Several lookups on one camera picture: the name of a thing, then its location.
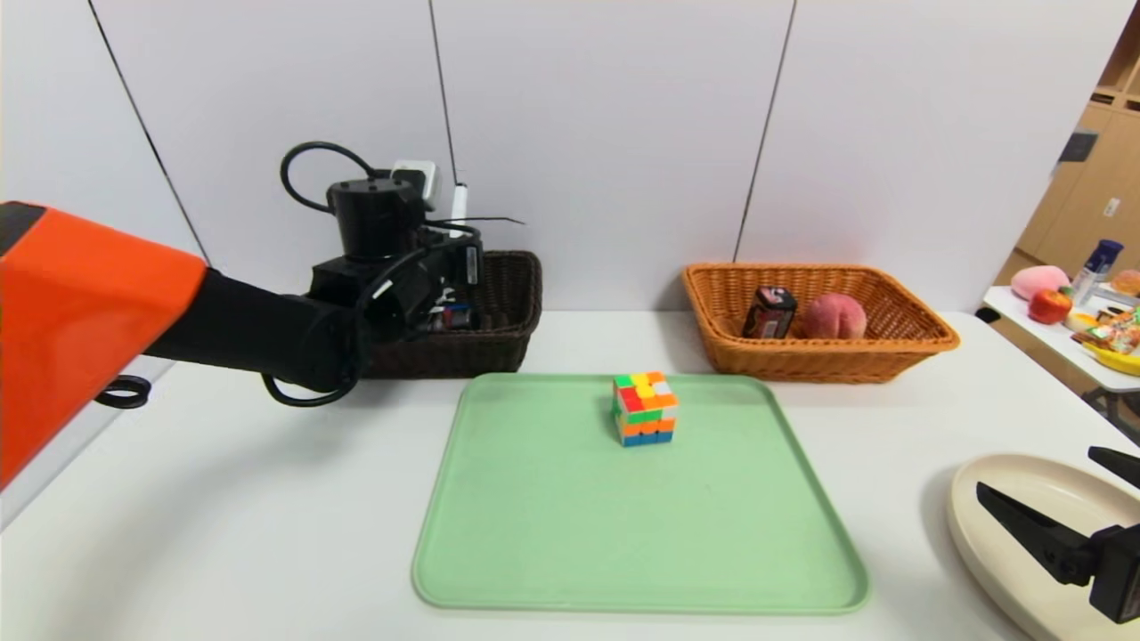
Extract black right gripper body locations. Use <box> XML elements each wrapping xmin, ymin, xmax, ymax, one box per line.
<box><xmin>1088</xmin><ymin>523</ymin><xmax>1140</xmax><ymax>624</ymax></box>

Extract multicolour puzzle cube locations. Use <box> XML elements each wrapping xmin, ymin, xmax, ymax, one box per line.
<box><xmin>611</xmin><ymin>371</ymin><xmax>680</xmax><ymax>447</ymax></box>

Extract orange wicker basket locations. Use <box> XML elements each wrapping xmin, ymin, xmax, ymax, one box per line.
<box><xmin>682</xmin><ymin>263</ymin><xmax>961</xmax><ymax>385</ymax></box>

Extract dark brown wicker basket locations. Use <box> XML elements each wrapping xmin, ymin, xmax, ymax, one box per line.
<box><xmin>361</xmin><ymin>250</ymin><xmax>544</xmax><ymax>379</ymax></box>

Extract cream oval plate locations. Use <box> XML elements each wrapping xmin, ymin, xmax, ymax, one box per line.
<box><xmin>949</xmin><ymin>453</ymin><xmax>1140</xmax><ymax>641</ymax></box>

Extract yellow banana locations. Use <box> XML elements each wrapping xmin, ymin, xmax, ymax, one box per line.
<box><xmin>1079</xmin><ymin>343</ymin><xmax>1140</xmax><ymax>379</ymax></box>

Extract colourful snack packets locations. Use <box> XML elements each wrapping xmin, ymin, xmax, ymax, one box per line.
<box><xmin>1071</xmin><ymin>309</ymin><xmax>1140</xmax><ymax>355</ymax></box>

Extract white side table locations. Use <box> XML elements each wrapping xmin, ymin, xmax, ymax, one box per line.
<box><xmin>980</xmin><ymin>287</ymin><xmax>1140</xmax><ymax>394</ymax></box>

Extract red apple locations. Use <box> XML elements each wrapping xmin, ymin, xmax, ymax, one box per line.
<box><xmin>1027</xmin><ymin>289</ymin><xmax>1072</xmax><ymax>326</ymax></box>

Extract white bottle blue cap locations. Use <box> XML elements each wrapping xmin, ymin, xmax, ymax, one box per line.
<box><xmin>1069</xmin><ymin>240</ymin><xmax>1123</xmax><ymax>308</ymax></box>

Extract pink plush peach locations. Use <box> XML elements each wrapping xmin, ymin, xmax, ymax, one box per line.
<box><xmin>1011</xmin><ymin>265</ymin><xmax>1070</xmax><ymax>304</ymax></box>

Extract light wooden cabinet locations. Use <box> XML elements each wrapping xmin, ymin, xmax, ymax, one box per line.
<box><xmin>1014</xmin><ymin>4</ymin><xmax>1140</xmax><ymax>279</ymax></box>

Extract light green plastic tray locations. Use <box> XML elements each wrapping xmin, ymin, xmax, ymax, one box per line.
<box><xmin>411</xmin><ymin>372</ymin><xmax>872</xmax><ymax>615</ymax></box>

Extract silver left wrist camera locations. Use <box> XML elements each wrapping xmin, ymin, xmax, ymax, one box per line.
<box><xmin>390</xmin><ymin>159</ymin><xmax>443</xmax><ymax>213</ymax></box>

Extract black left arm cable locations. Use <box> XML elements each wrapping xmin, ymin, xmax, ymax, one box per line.
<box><xmin>280</xmin><ymin>141</ymin><xmax>379</xmax><ymax>215</ymax></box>

